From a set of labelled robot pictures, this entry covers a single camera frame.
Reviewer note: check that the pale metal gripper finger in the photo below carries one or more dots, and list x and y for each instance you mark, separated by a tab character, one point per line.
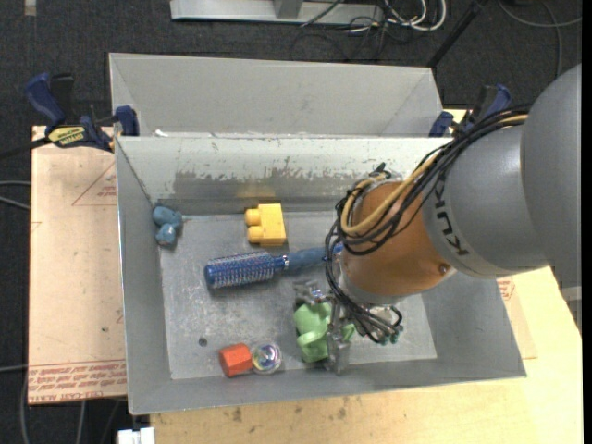
338	354
309	292

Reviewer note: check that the light green cup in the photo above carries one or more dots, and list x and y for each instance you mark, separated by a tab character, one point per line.
311	324

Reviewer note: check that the clear shiny ball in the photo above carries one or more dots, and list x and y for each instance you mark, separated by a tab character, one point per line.
267	358

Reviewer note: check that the blue hairbrush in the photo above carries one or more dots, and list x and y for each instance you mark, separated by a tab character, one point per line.
240	270

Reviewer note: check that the yellow toy brick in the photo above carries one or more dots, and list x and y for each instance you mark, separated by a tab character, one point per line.
270	224

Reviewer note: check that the orange-red block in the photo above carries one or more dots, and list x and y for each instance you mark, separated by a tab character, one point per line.
235	360

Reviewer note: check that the blue lumpy toy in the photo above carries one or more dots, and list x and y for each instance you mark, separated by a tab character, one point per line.
165	225

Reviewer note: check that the grey metal bin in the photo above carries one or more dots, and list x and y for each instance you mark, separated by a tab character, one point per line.
259	100

